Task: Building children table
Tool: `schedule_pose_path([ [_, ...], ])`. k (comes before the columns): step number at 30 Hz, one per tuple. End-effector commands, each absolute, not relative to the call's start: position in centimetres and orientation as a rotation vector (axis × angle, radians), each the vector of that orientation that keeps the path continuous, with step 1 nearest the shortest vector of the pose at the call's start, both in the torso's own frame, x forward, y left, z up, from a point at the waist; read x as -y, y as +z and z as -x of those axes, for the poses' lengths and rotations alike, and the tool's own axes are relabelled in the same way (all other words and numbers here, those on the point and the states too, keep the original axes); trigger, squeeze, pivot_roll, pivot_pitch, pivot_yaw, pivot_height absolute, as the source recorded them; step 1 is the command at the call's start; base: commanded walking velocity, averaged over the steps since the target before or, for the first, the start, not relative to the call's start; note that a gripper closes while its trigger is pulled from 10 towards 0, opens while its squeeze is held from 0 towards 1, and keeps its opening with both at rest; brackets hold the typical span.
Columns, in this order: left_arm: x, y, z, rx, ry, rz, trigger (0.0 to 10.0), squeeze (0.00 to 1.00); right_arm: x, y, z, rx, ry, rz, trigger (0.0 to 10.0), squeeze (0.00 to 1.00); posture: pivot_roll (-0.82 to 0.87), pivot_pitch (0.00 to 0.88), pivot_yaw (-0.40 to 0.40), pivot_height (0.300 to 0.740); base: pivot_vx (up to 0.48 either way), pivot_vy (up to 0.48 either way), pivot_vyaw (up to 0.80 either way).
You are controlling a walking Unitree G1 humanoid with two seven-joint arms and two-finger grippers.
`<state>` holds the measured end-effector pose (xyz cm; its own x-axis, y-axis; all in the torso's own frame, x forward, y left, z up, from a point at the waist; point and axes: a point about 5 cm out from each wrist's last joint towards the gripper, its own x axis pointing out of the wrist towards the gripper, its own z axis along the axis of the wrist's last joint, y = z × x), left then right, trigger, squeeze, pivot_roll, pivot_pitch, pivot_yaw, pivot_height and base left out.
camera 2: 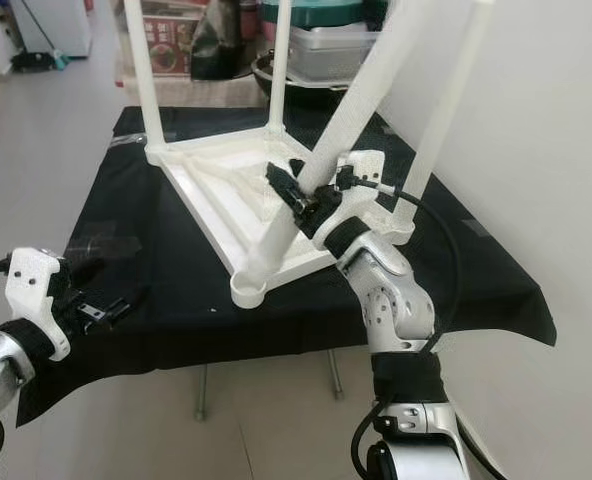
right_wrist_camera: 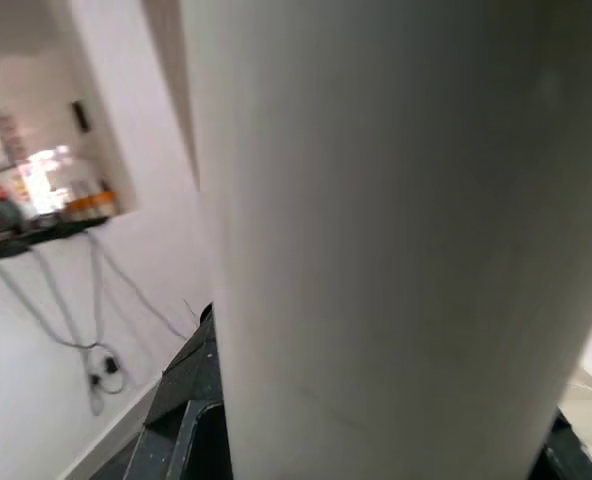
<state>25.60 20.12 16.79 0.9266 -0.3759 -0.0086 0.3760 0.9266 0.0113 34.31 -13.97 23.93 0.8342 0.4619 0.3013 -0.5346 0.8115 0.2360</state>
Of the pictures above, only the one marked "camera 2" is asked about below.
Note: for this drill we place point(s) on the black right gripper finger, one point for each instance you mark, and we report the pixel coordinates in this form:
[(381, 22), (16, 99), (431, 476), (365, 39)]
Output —
[(288, 190)]

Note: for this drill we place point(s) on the white plastic children table top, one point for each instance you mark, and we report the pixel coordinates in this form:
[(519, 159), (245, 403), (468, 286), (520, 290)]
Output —
[(226, 190)]

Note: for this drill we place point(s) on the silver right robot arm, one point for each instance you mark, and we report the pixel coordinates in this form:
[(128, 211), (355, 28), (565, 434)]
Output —
[(401, 300)]

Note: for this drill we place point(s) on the clear tape patch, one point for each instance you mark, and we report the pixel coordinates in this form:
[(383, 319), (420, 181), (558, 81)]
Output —
[(106, 248)]

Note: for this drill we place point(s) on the black table cloth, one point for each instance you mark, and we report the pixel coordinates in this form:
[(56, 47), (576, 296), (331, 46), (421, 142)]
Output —
[(186, 320)]

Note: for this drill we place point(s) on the black round wok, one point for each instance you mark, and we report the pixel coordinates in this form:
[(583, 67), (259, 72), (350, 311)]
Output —
[(311, 92)]

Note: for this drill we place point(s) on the white low storage box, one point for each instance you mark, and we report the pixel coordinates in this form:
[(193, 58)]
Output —
[(216, 93)]

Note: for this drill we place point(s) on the metal table leg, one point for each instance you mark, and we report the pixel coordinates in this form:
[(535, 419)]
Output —
[(202, 392), (335, 375)]

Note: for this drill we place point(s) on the clear plastic storage bin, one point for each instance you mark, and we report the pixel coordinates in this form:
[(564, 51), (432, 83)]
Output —
[(336, 52)]

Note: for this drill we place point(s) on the grey tape patch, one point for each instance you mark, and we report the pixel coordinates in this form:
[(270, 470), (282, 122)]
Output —
[(477, 227)]

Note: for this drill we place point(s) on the black glossy bag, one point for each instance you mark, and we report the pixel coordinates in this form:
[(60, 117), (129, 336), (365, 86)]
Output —
[(218, 45)]

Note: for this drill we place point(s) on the clear tape strip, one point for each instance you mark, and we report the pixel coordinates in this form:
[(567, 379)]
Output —
[(126, 142)]

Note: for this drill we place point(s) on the green round pot lid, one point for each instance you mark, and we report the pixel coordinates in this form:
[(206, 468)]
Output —
[(331, 12)]

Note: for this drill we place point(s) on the red printed carton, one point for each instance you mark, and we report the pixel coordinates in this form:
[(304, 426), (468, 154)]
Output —
[(171, 48)]

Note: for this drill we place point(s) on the clear storage box orange lid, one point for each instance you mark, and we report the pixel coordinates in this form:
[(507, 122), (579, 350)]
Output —
[(171, 5)]

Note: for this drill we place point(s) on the teal dustpan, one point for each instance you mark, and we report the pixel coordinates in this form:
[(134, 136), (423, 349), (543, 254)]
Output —
[(59, 60)]

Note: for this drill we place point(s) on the black floor mop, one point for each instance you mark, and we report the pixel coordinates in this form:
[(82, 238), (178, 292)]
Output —
[(36, 60)]

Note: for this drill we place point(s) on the white refrigerator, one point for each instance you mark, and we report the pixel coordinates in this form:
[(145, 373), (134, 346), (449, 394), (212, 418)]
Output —
[(66, 25)]

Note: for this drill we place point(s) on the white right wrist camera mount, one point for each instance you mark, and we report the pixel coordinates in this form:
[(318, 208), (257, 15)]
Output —
[(361, 185)]

